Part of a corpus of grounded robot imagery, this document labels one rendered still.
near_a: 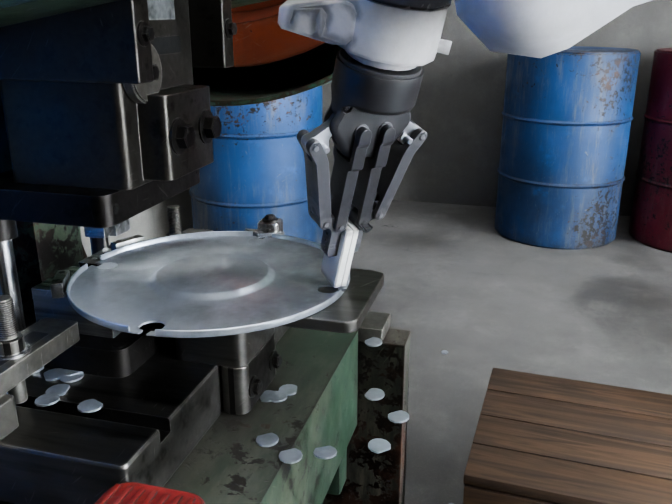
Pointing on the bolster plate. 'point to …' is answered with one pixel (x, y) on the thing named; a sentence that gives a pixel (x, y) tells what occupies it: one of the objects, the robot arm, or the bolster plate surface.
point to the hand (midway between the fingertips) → (339, 251)
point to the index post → (271, 223)
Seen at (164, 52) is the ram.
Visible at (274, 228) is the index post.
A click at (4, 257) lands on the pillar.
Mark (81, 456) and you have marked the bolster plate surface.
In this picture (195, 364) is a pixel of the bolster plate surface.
